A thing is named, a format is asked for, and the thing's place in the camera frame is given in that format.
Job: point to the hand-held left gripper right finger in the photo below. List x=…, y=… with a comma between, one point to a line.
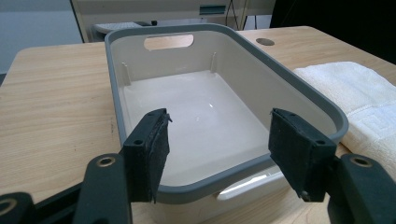
x=299, y=149

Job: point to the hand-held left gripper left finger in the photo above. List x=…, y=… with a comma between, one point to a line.
x=146, y=152

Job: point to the white plastic bin grey rim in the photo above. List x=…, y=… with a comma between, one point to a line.
x=199, y=115

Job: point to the white towel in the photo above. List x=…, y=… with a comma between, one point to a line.
x=364, y=102

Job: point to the white keyboard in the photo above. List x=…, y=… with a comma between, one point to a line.
x=116, y=27

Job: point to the beige cabinet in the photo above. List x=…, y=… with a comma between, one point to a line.
x=149, y=11

